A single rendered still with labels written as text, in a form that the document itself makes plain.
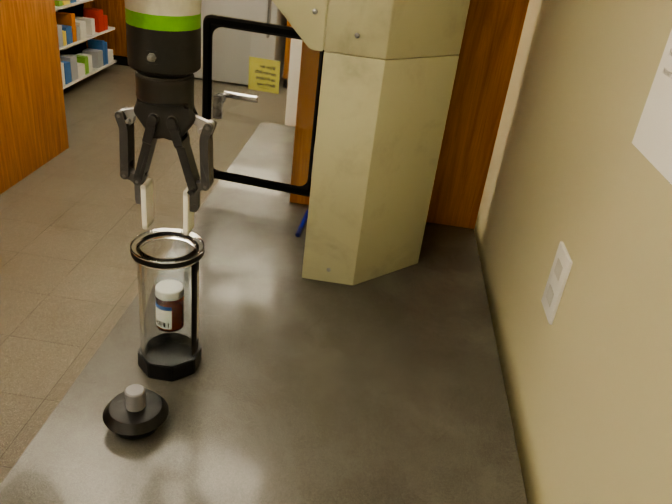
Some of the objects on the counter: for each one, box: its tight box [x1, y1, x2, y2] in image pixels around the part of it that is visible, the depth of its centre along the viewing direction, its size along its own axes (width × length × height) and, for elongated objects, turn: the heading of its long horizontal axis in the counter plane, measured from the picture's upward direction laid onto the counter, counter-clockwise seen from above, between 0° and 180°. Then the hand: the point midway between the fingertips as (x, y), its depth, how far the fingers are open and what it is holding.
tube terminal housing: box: [302, 0, 470, 285], centre depth 129 cm, size 25×32×77 cm
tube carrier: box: [130, 228, 204, 366], centre depth 100 cm, size 11×11×21 cm
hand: (168, 209), depth 93 cm, fingers open, 5 cm apart
